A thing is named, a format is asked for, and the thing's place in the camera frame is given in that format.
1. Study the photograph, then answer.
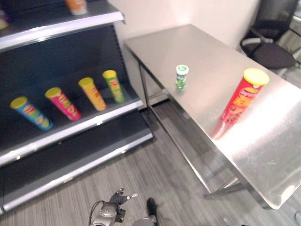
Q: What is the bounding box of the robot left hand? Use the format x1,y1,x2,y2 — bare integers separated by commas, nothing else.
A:
109,187,139,206

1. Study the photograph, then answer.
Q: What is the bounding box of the robot leg and foot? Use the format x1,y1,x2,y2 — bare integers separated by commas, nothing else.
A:
131,197,158,226

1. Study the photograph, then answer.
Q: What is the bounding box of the orange chip can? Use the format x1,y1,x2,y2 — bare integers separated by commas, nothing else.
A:
78,77,107,112

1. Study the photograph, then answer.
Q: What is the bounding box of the pink chip can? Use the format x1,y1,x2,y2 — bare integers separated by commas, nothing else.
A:
44,87,82,121

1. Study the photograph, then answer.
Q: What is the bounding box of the green chip can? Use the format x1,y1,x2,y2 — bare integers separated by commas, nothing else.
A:
102,70,126,104

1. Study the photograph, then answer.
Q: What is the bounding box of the blue chip can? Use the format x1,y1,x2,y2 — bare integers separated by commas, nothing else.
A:
9,96,54,131

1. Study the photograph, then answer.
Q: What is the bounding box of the dark grey store shelf unit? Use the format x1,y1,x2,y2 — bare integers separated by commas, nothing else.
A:
0,0,155,212

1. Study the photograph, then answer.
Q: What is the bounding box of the green white gum bottle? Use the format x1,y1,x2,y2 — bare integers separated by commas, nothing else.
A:
175,65,190,89

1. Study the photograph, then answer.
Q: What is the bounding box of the stainless steel table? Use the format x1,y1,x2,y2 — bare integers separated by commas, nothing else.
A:
123,24,301,210

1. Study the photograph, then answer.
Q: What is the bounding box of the red chip can yellow lid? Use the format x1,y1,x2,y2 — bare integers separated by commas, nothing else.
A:
220,68,270,126

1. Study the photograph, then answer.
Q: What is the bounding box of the orange cup snack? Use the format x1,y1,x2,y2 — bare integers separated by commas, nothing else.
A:
65,0,88,16

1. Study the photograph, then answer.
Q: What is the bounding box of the yellow purple snack bag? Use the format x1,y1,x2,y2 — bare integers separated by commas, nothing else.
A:
0,9,9,31

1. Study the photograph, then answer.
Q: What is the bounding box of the black office chair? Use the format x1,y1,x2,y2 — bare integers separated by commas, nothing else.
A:
239,0,299,70

